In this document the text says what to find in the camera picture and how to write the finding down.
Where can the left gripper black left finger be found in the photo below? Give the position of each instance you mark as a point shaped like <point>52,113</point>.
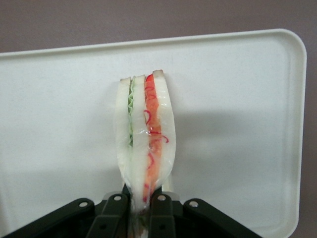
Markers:
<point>114,213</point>

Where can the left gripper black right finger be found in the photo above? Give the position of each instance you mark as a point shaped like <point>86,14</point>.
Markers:
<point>163,213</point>

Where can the triangle sandwich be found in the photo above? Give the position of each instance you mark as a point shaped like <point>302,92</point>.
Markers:
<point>138,138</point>

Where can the cream plastic tray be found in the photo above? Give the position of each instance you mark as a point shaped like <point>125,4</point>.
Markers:
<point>62,111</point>

